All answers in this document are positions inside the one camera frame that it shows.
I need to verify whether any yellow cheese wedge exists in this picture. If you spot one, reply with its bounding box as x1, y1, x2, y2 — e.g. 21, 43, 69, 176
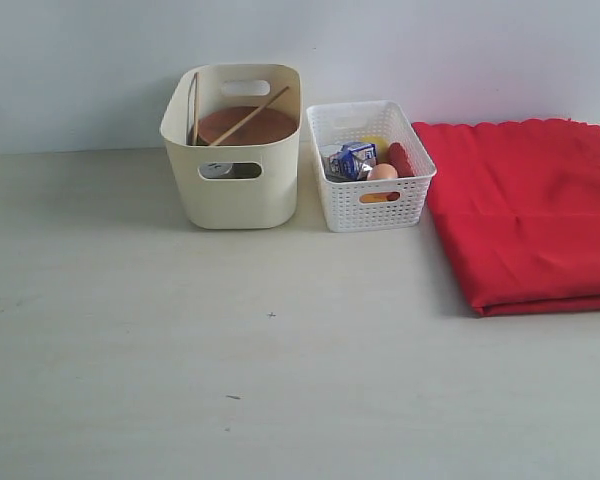
360, 193, 387, 204

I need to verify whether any blue white milk carton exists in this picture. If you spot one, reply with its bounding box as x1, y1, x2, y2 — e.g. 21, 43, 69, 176
319, 141, 377, 181

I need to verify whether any brown egg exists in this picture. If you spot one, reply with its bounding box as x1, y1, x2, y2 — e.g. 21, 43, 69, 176
366, 163, 398, 181

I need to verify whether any stainless steel cup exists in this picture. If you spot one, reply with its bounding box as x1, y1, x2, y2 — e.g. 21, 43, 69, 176
199, 162, 233, 180

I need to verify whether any brown clay plate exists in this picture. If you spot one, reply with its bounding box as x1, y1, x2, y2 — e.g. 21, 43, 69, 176
198, 106, 297, 146

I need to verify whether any yellow lemon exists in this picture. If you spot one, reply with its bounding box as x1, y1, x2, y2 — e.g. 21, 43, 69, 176
361, 135, 389, 163

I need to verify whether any red sausage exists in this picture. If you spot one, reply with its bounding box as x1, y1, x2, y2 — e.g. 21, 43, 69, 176
387, 142, 415, 178

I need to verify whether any wooden chopstick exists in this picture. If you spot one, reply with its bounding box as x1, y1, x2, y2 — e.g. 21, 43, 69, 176
209, 85, 291, 146
187, 72, 199, 146

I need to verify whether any red scalloped cloth mat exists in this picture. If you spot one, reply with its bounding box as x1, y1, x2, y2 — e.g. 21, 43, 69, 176
414, 119, 600, 316

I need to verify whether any cream plastic storage bin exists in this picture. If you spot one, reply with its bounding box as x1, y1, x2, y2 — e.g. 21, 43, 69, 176
160, 64, 302, 229

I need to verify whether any white perforated plastic basket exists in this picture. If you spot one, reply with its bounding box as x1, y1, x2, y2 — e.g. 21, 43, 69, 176
306, 100, 437, 233

